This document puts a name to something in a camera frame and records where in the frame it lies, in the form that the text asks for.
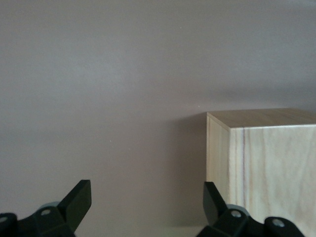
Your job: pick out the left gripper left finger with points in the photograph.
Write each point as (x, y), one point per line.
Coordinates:
(49, 219)

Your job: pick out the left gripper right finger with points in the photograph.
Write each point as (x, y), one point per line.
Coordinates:
(229, 222)

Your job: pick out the wooden drawer cabinet box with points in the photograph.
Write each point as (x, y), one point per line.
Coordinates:
(266, 168)

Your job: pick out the brown table cover sheet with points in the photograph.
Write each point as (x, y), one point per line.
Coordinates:
(98, 74)

